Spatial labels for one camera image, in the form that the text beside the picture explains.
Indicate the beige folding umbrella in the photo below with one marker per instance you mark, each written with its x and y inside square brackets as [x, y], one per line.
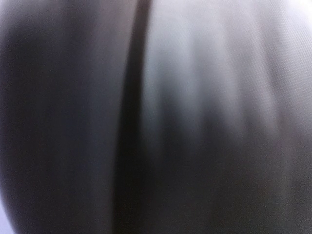
[156, 116]

